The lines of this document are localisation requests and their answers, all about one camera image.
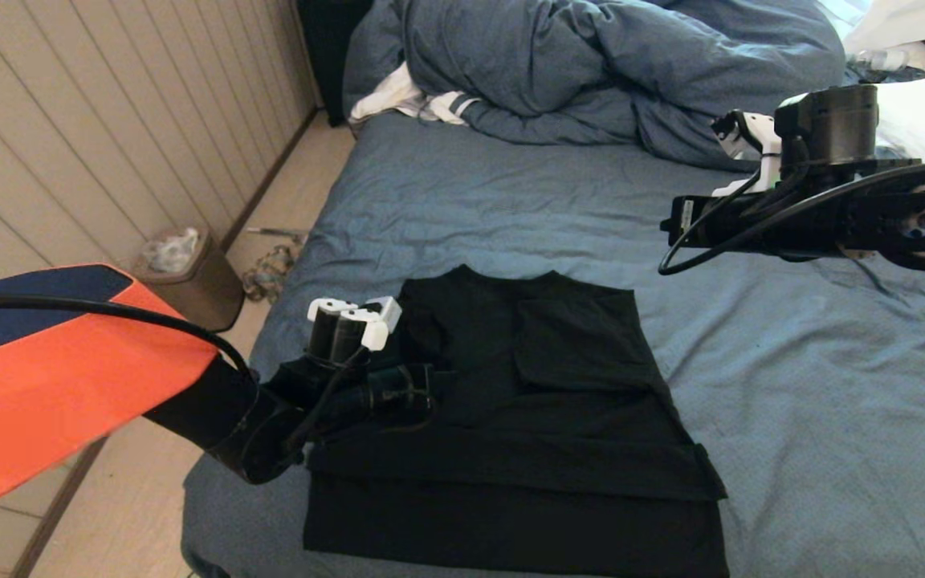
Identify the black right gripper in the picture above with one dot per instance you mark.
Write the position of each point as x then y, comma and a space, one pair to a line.
759, 221

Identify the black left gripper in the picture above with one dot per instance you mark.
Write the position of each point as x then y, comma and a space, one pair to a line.
374, 393

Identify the black t-shirt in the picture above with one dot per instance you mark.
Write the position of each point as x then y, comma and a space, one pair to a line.
527, 433

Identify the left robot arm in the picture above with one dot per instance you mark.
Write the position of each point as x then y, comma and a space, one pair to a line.
69, 377

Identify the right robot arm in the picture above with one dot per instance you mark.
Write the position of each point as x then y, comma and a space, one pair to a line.
912, 221

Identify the left wrist motor cylinder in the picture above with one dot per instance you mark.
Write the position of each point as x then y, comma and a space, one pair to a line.
338, 329

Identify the wrist motor cylinder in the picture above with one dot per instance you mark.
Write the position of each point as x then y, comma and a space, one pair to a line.
338, 329
832, 124

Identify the right wrist motor cylinder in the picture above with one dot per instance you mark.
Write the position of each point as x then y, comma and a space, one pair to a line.
832, 124

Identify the dark grey crumpled cloth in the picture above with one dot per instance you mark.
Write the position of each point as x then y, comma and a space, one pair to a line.
872, 78

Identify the thin grey stick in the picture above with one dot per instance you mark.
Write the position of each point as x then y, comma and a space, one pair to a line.
270, 233

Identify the brown trash bin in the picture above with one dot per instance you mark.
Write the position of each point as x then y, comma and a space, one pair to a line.
197, 293

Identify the blue bed sheet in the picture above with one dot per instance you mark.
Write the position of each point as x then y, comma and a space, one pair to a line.
470, 201

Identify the blue crumpled duvet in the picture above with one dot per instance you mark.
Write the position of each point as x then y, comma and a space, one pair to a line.
591, 72

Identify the clear plastic bin liner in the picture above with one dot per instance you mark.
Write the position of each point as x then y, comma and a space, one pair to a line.
169, 250

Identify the white blanket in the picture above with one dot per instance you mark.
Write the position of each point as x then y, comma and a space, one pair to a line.
912, 20

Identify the white striped cloth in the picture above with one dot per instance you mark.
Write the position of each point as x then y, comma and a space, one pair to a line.
386, 96

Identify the black nightstand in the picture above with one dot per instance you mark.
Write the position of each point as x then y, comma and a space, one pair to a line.
322, 48

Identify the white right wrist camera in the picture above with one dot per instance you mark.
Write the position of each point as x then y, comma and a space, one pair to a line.
751, 140

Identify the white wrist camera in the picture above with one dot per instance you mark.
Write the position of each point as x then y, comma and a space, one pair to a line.
751, 140
386, 311

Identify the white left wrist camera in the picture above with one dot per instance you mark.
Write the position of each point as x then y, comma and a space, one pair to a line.
386, 311

